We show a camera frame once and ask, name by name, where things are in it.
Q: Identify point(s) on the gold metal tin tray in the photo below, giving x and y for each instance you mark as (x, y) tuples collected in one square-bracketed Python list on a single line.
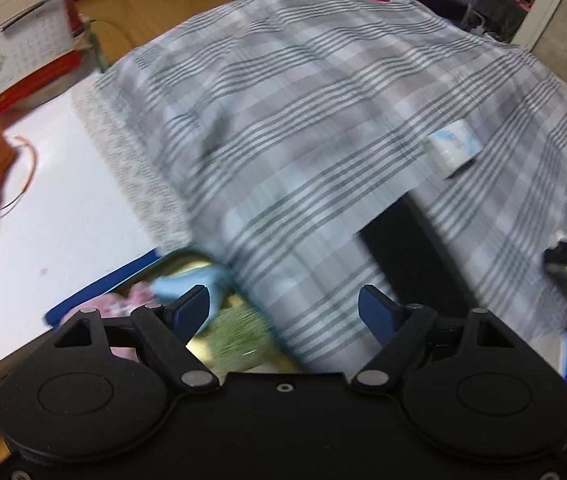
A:
[(243, 305)]

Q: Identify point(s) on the grey plaid blanket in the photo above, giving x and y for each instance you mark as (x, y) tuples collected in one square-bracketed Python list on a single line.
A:
[(313, 110)]

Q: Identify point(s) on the blue face mask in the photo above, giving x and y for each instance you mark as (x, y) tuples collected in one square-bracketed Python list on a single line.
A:
[(183, 285)]

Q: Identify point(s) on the thin copper hoop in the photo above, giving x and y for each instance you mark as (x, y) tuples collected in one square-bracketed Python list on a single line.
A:
[(33, 160)]

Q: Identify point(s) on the green fuzzy cloth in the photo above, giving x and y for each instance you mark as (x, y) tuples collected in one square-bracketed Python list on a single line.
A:
[(236, 340)]

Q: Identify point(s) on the blue mat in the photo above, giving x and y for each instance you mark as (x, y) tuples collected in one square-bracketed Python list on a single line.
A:
[(98, 287)]

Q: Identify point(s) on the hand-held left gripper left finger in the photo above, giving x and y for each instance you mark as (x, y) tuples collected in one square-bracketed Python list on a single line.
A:
[(191, 312)]

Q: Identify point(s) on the red desk calendar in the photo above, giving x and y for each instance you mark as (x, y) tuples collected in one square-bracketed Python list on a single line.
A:
[(23, 50)]

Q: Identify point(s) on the white lace cloth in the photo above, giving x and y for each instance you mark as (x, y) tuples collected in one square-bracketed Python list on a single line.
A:
[(128, 175)]

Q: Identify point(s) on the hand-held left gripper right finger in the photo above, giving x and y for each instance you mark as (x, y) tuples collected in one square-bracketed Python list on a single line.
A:
[(376, 312)]

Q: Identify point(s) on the black rectangular tin lid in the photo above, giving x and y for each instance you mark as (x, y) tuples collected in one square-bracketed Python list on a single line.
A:
[(403, 250)]

